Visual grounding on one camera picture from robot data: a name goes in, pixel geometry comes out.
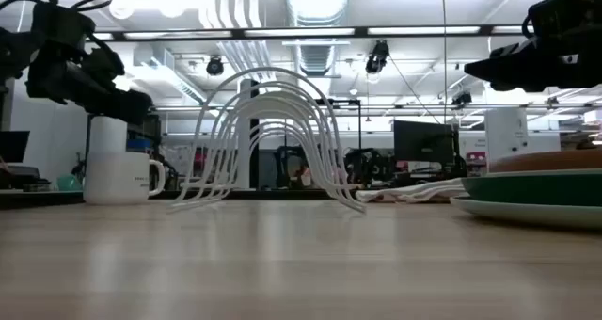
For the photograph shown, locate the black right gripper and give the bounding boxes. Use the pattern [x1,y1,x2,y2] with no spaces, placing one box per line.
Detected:
[464,0,602,93]

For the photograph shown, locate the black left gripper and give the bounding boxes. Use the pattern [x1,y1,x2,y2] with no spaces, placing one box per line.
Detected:
[25,0,154,126]

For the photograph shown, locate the brown divided plate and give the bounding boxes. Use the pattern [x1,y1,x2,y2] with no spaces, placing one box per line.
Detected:
[488,149,602,174]

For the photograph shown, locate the dark green plate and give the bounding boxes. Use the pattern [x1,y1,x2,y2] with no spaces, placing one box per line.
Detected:
[460,171,602,207]

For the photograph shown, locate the pale green plate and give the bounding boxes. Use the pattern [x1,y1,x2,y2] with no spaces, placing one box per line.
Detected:
[450,196,602,231]

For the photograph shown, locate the white round column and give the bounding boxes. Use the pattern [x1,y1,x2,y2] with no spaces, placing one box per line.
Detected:
[88,115,128,154]

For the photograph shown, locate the white square column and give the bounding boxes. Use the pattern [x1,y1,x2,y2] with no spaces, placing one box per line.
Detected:
[483,107,529,173]

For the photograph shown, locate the white ceramic mug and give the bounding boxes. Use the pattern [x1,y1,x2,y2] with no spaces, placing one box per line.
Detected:
[83,151,166,206]

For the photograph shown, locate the black computer monitor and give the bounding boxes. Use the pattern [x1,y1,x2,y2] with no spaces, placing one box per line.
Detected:
[393,120,456,165]

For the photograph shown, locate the black laptop screen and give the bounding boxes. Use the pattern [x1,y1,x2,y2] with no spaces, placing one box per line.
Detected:
[0,130,30,164]

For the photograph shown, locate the folded white cloth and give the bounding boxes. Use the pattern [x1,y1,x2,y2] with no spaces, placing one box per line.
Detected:
[356,177,469,204]

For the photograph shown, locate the black table frame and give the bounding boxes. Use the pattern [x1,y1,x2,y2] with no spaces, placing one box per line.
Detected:
[0,189,363,209]

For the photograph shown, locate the white wire dish rack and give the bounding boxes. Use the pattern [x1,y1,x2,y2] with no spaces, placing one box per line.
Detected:
[165,66,367,215]

